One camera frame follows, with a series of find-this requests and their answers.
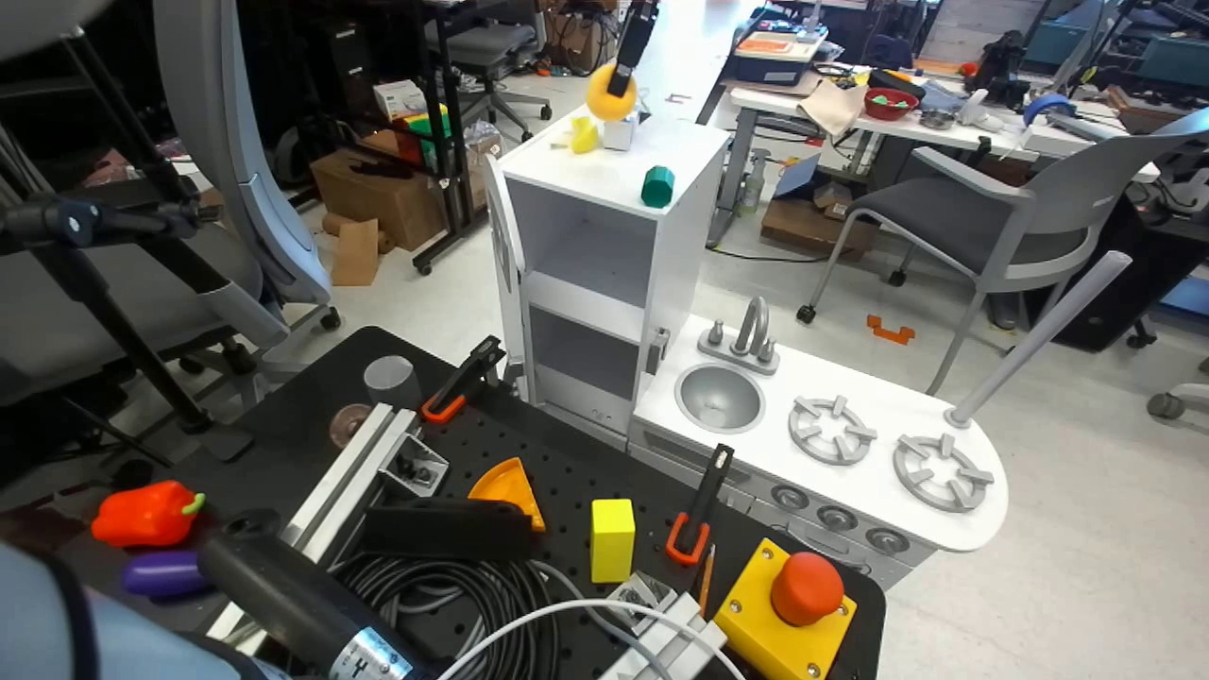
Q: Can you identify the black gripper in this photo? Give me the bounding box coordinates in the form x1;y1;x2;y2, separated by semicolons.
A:
603;0;666;104

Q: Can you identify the small yellow toy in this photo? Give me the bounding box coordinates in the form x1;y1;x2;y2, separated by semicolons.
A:
552;110;607;160

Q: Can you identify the green toy cup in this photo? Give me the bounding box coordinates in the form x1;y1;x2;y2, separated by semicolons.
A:
635;164;681;212

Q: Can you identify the white toy kitchen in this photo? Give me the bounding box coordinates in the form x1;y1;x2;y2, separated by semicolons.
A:
480;99;1013;592

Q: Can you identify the grey toy faucet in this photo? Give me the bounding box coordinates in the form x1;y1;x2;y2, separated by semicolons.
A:
694;296;782;377

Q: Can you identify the silver toy sink bowl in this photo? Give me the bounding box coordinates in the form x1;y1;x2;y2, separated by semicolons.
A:
674;363;767;439

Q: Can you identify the grey toy stove burner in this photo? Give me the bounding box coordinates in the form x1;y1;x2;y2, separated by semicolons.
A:
782;388;882;473
889;427;1000;518

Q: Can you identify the orange wedge toy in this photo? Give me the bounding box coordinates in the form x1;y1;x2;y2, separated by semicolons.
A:
461;452;552;537

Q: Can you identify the red toy pepper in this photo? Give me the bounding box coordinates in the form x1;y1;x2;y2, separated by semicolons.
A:
83;476;212;557

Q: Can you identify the purple toy eggplant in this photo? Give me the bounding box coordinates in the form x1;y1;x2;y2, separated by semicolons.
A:
118;547;214;606

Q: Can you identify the clear plastic cup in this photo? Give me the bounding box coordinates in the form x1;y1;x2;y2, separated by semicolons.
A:
601;115;642;154

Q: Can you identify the black office chair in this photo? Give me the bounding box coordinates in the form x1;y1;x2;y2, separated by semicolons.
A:
427;0;558;144

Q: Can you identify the blue orange box stack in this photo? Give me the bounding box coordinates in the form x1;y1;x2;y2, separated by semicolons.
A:
726;3;831;91

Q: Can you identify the black metal stand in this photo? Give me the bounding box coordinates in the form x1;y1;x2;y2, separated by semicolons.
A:
408;0;491;281

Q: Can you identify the green yellow container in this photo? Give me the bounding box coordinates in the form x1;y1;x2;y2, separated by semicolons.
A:
402;104;459;174

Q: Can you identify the flat cardboard box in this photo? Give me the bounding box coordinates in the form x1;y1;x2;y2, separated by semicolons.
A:
756;186;877;266

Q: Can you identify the red bowl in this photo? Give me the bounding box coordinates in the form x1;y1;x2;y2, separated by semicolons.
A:
858;84;922;125

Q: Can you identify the large cardboard box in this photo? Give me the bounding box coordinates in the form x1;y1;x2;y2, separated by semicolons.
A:
307;130;446;255

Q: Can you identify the small cardboard box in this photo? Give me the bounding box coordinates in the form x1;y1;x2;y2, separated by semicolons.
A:
314;212;387;293

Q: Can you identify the cluttered white desk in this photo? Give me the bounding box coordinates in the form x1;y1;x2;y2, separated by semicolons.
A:
703;48;1185;259

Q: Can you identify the black orange bar clamp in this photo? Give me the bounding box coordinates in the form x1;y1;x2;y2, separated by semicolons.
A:
661;439;738;576
414;334;510;436

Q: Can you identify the orange clamp piece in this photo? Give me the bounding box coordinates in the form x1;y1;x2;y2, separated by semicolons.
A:
860;309;922;353

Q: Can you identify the grey round disc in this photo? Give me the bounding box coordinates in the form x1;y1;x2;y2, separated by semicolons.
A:
358;353;419;397

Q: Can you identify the large grey curved panel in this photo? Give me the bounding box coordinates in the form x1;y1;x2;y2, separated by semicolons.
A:
146;0;339;309

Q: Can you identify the grey plastic chair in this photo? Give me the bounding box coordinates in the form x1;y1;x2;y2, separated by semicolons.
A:
794;105;1209;400

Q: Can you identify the brown round disc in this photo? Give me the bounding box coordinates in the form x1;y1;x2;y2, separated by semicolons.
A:
325;400;377;452

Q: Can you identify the yellow block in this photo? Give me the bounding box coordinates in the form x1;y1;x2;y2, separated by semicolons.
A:
587;494;642;588

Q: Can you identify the black foam bar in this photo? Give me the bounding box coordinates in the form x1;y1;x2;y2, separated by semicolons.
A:
354;494;548;567

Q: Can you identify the dark swivel chair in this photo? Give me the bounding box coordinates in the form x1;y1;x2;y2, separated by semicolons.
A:
1039;154;1209;359

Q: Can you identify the red emergency stop button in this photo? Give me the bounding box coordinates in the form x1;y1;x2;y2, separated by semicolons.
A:
767;547;850;633

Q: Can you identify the yellow emergency stop box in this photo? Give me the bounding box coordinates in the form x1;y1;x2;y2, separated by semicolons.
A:
709;537;860;680

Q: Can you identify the black tripod stand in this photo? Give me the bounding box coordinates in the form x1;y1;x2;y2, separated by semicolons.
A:
0;31;261;442

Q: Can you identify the grey caster wheel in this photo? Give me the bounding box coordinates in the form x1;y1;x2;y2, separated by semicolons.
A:
1140;376;1209;427

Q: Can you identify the aluminium extrusion rail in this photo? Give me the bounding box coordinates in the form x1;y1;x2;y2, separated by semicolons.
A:
276;400;419;572

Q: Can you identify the white cable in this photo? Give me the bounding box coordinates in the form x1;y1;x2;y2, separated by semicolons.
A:
437;592;749;680

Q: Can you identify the black cable coil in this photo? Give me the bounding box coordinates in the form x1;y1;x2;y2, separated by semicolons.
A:
335;547;571;680

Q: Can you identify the black cylinder with metal ring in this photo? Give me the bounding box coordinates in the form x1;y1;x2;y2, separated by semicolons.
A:
204;533;419;680

